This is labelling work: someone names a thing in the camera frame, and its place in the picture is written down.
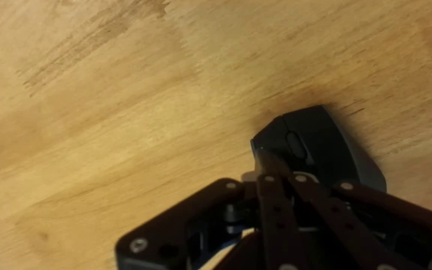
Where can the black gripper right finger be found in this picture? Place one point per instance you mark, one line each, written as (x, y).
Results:
(375, 225)

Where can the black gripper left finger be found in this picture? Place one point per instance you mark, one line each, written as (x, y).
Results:
(176, 234)

